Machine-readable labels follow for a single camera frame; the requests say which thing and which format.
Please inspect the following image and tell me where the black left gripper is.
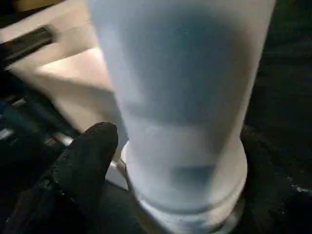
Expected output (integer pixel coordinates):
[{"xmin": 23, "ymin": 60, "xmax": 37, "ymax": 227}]
[{"xmin": 0, "ymin": 26, "xmax": 78, "ymax": 156}]

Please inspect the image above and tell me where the white plastic table leg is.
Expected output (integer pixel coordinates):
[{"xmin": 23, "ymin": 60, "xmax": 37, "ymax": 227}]
[{"xmin": 87, "ymin": 0, "xmax": 278, "ymax": 234}]

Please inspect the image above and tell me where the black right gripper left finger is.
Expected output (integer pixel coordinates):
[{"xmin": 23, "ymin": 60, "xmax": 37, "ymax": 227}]
[{"xmin": 4, "ymin": 121, "xmax": 119, "ymax": 234}]

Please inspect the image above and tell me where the white plastic table top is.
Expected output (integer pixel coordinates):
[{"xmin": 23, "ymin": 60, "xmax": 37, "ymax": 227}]
[{"xmin": 0, "ymin": 3, "xmax": 130, "ymax": 191}]

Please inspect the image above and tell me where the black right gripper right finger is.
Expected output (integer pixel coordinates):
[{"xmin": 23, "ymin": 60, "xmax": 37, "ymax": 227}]
[{"xmin": 234, "ymin": 125, "xmax": 312, "ymax": 234}]

